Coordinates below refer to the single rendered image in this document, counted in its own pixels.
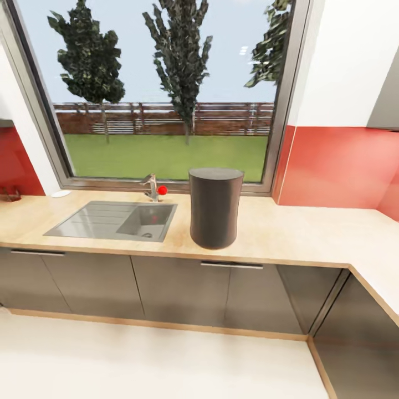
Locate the coffee maker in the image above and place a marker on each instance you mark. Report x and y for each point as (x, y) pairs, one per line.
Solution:
(215, 194)

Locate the countertop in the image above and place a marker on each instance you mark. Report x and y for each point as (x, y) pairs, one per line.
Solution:
(266, 233)
(370, 241)

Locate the drop in sink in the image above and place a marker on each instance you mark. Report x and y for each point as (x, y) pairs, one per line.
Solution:
(114, 220)

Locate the fixed window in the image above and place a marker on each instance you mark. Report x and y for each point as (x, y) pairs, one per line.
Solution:
(118, 89)

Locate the water glass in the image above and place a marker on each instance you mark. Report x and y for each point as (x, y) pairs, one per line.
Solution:
(12, 193)

